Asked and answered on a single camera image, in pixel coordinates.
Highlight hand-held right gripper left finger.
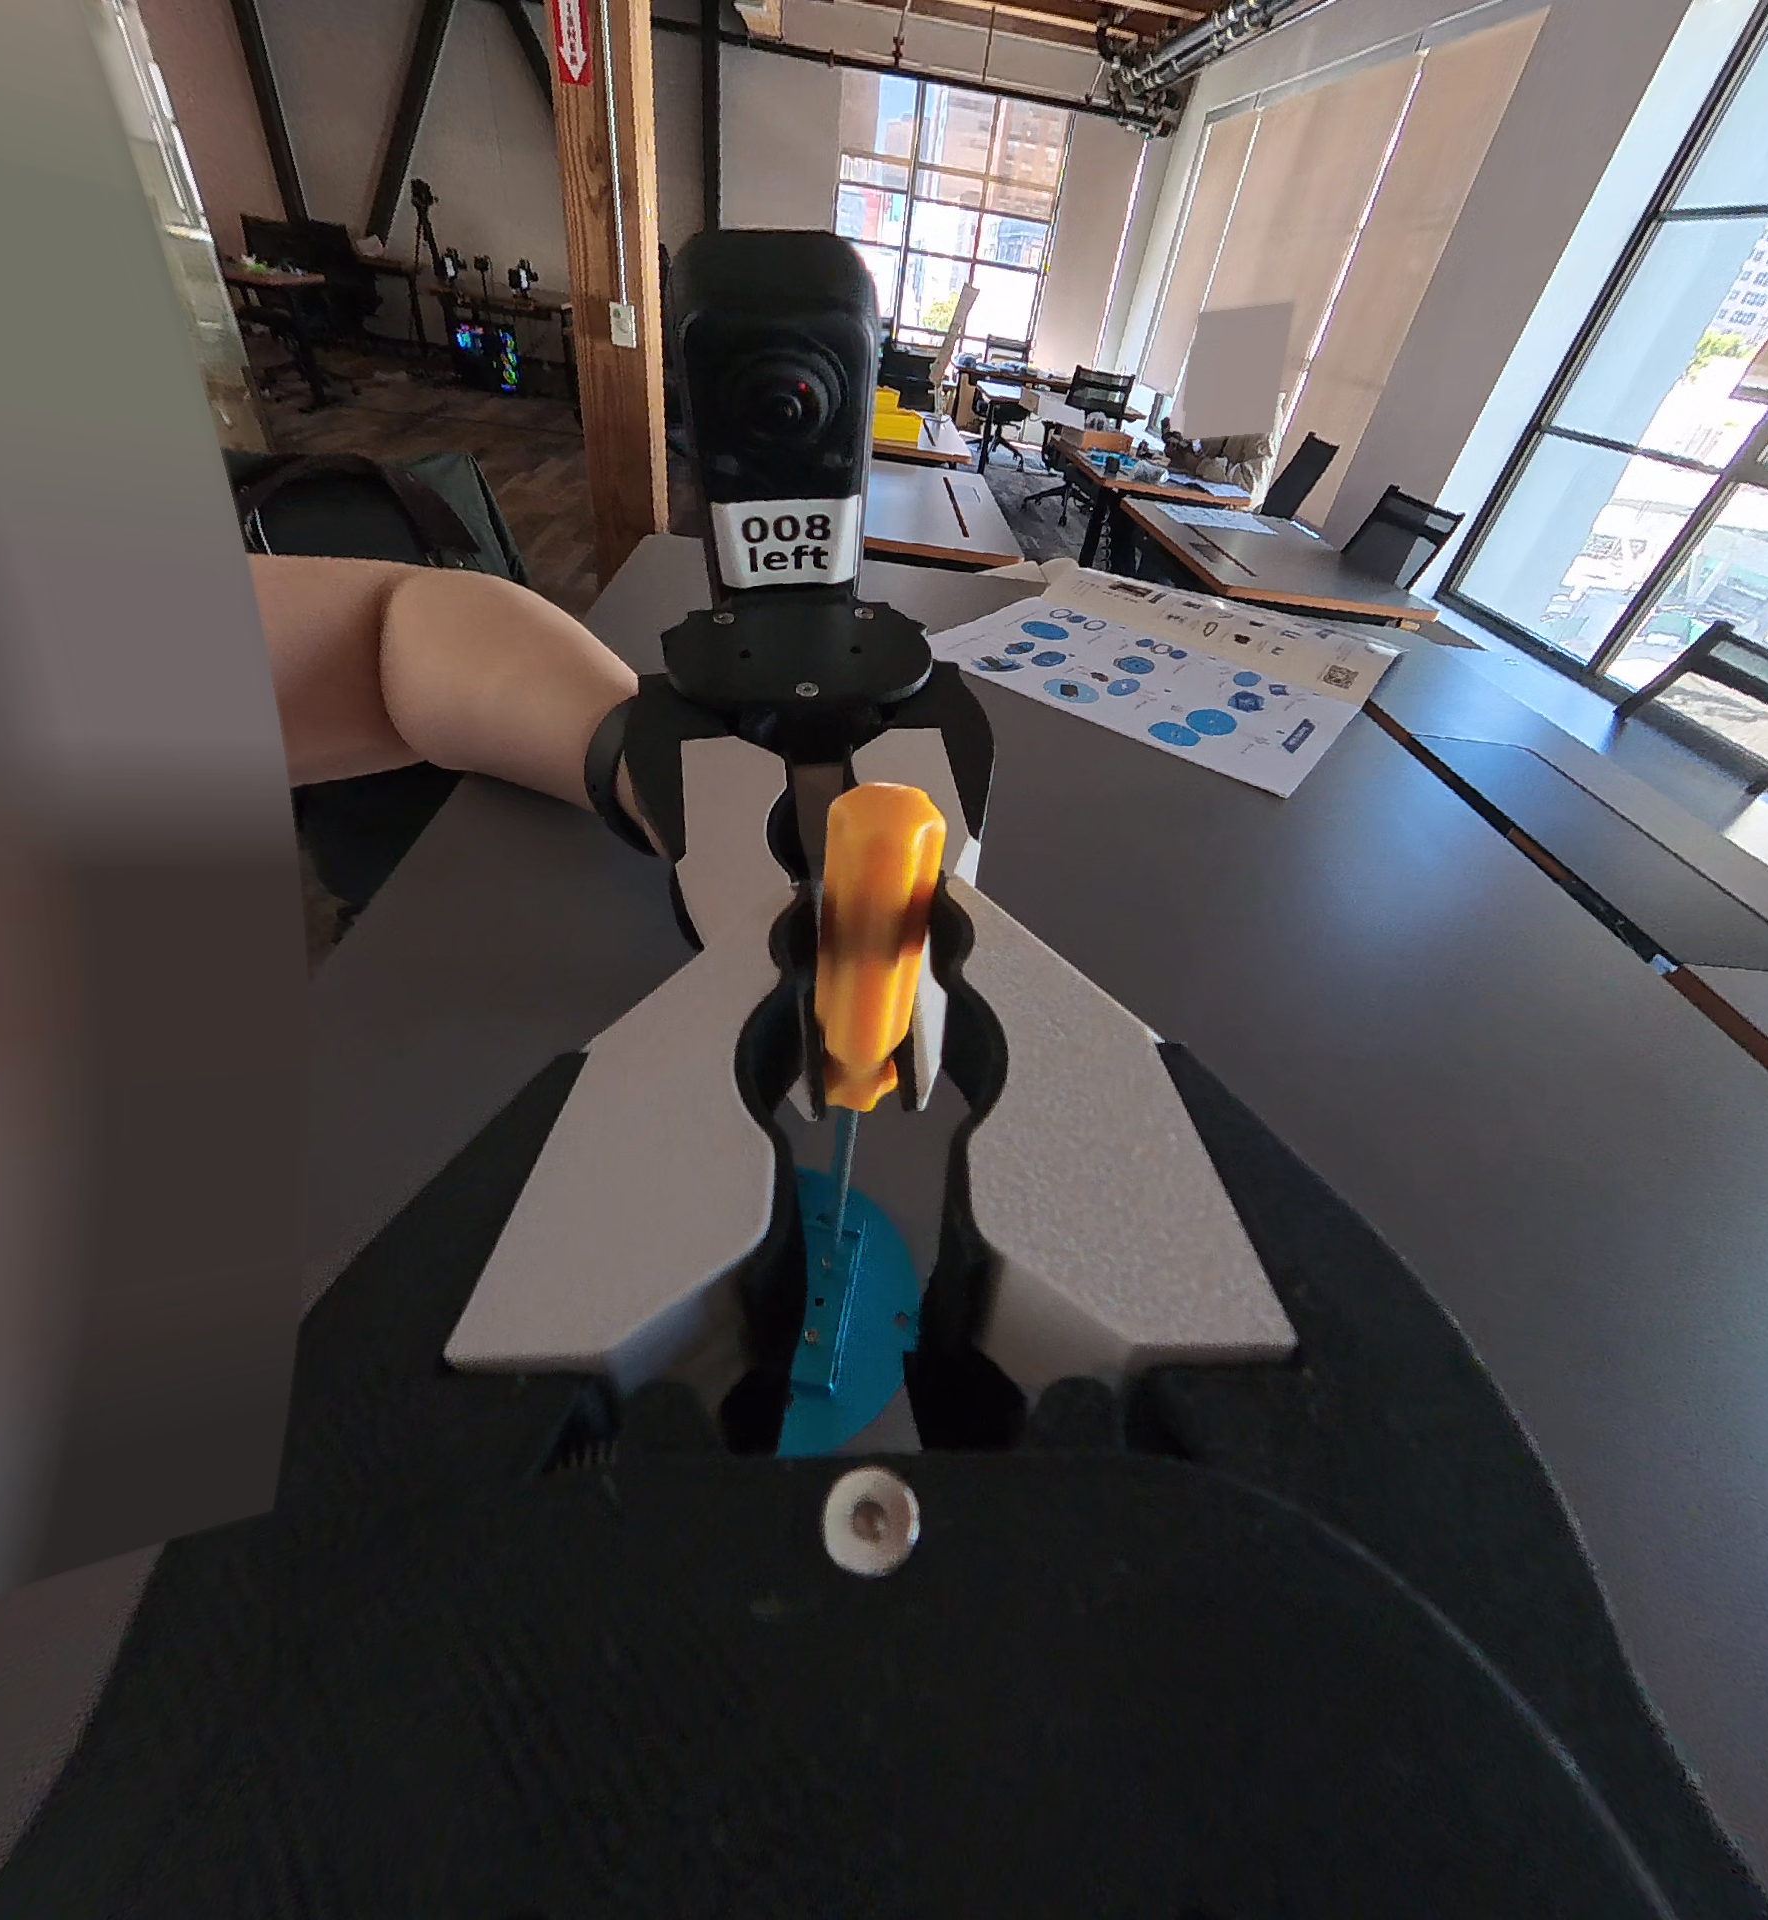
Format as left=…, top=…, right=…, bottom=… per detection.
left=443, top=882, right=826, bottom=1396

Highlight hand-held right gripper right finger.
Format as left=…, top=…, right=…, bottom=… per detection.
left=937, top=874, right=1299, bottom=1416

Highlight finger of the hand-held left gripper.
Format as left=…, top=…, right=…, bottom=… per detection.
left=667, top=736, right=826, bottom=1119
left=853, top=723, right=993, bottom=1115

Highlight yellow screwdriver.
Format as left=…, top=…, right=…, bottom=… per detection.
left=806, top=784, right=949, bottom=1246

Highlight blue disc with square bracket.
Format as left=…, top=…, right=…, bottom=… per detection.
left=775, top=1167, right=924, bottom=1457

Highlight person's left forearm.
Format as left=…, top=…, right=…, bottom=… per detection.
left=250, top=552, right=644, bottom=796

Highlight grey desk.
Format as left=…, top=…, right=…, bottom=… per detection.
left=1115, top=494, right=1440, bottom=631
left=1365, top=638, right=1768, bottom=1134
left=0, top=532, right=1768, bottom=1920
left=861, top=456, right=1029, bottom=574

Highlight distant cluttered desk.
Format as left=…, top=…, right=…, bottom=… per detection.
left=1048, top=427, right=1261, bottom=511

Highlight wooden pillar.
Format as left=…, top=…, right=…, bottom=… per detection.
left=551, top=0, right=669, bottom=595

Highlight cardboard box with blue print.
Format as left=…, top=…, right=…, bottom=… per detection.
left=926, top=562, right=1406, bottom=801

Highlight distant window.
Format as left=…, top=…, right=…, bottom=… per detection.
left=834, top=68, right=1078, bottom=354

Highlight dark bag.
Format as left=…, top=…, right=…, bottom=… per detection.
left=219, top=449, right=529, bottom=591

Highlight grey ceiling pipes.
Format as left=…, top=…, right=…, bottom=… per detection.
left=1102, top=0, right=1341, bottom=140

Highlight beige roller blind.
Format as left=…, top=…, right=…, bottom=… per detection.
left=1136, top=6, right=1551, bottom=528

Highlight large glass window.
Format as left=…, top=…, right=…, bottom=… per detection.
left=1438, top=0, right=1768, bottom=752

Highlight camera tripod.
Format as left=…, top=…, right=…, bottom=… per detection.
left=401, top=178, right=450, bottom=376

